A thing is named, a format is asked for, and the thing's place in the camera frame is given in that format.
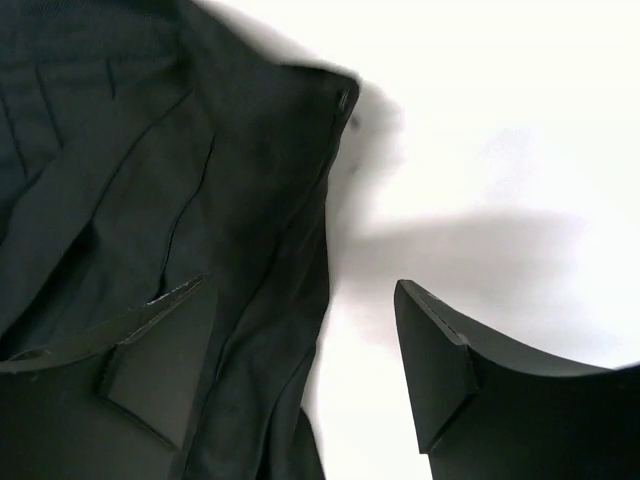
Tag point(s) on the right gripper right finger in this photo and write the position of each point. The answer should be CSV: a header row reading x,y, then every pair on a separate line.
x,y
486,406

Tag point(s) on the black pleated skirt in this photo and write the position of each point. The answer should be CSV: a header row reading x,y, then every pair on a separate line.
x,y
145,144

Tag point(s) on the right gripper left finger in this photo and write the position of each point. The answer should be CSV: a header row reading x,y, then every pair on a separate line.
x,y
119,401

